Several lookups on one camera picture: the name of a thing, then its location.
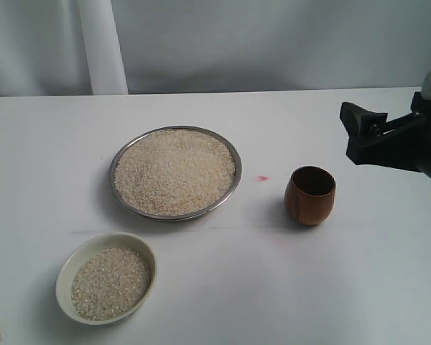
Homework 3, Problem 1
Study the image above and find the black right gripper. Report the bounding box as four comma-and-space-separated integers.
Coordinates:
339, 91, 431, 179

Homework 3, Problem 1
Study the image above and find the brown wooden cup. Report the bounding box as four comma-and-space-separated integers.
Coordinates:
284, 166, 336, 226

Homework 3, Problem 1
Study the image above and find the steel plate of rice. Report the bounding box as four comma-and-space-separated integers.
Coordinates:
108, 126, 242, 222

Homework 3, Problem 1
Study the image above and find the white bowl of rice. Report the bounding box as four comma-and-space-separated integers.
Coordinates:
55, 232, 157, 326

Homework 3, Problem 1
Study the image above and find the white backdrop curtain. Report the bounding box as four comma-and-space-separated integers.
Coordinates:
0, 1, 431, 96

